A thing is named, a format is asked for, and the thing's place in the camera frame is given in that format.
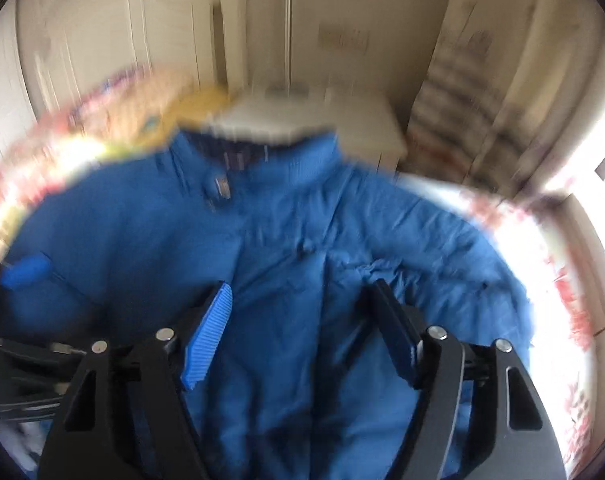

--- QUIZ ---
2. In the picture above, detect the striped curtain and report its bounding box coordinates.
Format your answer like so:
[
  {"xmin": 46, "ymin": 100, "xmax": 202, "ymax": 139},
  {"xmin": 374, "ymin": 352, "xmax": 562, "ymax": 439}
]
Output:
[{"xmin": 402, "ymin": 30, "xmax": 528, "ymax": 197}]

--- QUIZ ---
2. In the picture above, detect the colourful patterned pillow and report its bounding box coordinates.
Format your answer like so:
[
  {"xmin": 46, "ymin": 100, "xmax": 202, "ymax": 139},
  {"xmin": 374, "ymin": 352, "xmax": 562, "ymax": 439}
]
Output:
[{"xmin": 67, "ymin": 67, "xmax": 195, "ymax": 143}]

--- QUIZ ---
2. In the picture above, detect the yellow pillow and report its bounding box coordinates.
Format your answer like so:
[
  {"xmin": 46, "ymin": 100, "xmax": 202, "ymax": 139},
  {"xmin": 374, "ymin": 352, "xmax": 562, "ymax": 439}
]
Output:
[{"xmin": 136, "ymin": 87, "xmax": 233, "ymax": 150}]

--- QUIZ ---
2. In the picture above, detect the wall socket plate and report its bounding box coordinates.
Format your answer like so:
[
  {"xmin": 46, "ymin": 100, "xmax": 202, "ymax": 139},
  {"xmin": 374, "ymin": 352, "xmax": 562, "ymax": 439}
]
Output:
[{"xmin": 317, "ymin": 24, "xmax": 369, "ymax": 54}]

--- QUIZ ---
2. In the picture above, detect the white bedside table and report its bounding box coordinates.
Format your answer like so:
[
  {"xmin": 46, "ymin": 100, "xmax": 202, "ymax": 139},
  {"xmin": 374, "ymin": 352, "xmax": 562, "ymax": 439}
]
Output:
[{"xmin": 209, "ymin": 89, "xmax": 407, "ymax": 171}]

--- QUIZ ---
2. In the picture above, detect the white wooden headboard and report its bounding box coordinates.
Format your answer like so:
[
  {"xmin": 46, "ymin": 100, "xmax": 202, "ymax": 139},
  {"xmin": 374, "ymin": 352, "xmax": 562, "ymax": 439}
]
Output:
[{"xmin": 17, "ymin": 0, "xmax": 247, "ymax": 115}]

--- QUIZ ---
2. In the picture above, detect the blue quilted down jacket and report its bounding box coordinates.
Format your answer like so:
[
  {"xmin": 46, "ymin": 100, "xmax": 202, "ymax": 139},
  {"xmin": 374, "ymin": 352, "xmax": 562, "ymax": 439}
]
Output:
[{"xmin": 0, "ymin": 132, "xmax": 532, "ymax": 479}]

